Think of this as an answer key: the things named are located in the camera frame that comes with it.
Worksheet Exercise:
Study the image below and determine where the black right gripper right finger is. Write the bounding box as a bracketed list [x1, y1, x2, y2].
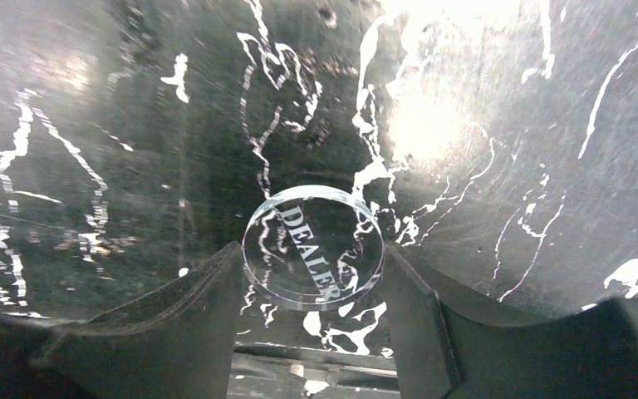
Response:
[383, 244, 638, 398]

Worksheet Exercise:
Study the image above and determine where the clear acrylic dealer button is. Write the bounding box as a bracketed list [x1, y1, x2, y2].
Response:
[241, 185, 386, 312]

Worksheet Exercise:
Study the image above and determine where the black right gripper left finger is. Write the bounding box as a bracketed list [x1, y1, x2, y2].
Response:
[0, 242, 243, 398]

